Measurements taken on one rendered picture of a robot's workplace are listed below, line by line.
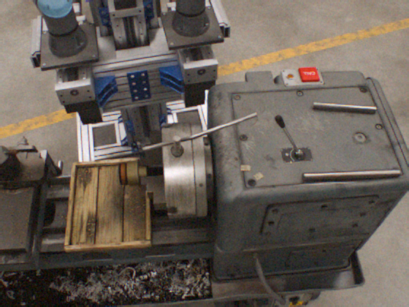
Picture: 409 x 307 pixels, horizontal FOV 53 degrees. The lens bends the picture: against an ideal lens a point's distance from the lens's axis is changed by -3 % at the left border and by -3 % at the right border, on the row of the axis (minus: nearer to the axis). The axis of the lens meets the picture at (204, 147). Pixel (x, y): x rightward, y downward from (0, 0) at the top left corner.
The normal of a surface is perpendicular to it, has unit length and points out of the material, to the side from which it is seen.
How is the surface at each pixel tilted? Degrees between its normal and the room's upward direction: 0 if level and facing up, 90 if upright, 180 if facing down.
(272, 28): 0
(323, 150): 0
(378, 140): 0
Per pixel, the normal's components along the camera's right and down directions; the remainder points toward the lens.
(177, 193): 0.07, 0.40
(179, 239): 0.00, -0.57
